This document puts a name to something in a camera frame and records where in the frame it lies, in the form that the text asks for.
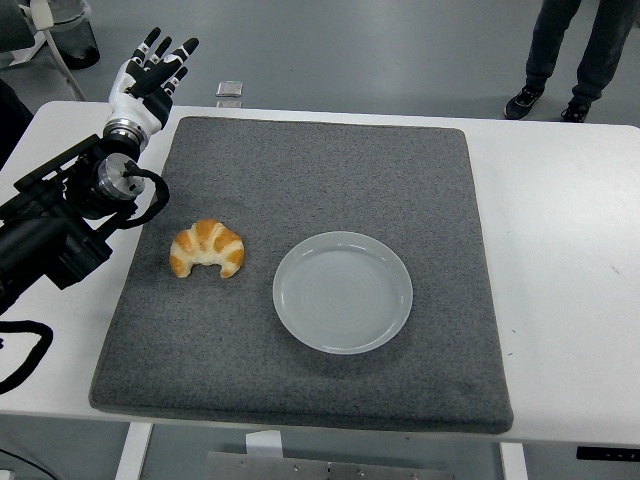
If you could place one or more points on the silver floor socket cover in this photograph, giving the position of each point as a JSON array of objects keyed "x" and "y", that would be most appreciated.
[
  {"x": 230, "y": 88},
  {"x": 229, "y": 104}
]

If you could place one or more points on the golden croissant bread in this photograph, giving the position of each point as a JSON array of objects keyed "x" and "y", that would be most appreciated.
[{"x": 220, "y": 245}]

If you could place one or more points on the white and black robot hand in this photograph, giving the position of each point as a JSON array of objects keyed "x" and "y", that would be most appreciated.
[{"x": 137, "y": 102}]

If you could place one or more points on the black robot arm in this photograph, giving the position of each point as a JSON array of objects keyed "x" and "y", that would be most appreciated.
[{"x": 40, "y": 240}]

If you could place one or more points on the black rounded object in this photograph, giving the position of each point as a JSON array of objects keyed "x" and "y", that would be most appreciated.
[{"x": 12, "y": 125}]

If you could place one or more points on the black trash bin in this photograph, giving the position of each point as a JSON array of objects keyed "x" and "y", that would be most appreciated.
[{"x": 82, "y": 45}]

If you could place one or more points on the grey round plate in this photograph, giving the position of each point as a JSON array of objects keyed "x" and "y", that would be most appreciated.
[{"x": 342, "y": 295}]

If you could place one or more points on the white table leg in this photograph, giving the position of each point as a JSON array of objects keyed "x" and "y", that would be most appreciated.
[
  {"x": 132, "y": 450},
  {"x": 513, "y": 462}
]

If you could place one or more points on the person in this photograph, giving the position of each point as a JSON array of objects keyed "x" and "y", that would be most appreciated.
[{"x": 550, "y": 40}]

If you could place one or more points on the grey felt mat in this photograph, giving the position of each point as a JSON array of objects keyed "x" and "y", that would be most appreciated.
[{"x": 300, "y": 175}]

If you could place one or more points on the white table bracket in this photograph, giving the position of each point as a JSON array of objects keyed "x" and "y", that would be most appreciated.
[{"x": 264, "y": 442}]

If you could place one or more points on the black table control panel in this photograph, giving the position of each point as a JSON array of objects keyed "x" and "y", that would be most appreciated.
[{"x": 607, "y": 453}]

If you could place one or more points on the grey metal plate with screws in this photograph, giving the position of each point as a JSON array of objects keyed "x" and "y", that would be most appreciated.
[{"x": 320, "y": 470}]

